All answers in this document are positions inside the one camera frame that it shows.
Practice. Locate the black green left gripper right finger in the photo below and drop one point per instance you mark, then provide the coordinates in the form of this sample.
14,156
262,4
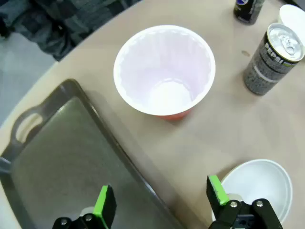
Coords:
221,210

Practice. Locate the brown plastic tray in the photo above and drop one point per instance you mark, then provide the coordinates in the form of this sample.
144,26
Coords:
59,155

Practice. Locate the black Pepsi can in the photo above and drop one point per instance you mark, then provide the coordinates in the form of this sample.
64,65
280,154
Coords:
247,12
262,71

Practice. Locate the white bowl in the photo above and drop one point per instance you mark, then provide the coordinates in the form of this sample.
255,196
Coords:
259,176
293,14

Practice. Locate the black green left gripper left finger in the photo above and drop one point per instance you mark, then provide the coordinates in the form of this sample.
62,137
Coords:
104,210

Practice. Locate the red plastic cup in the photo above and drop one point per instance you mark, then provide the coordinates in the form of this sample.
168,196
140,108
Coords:
164,71

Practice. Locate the person in patchwork jacket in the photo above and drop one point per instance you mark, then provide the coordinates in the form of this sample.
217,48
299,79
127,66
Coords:
59,19

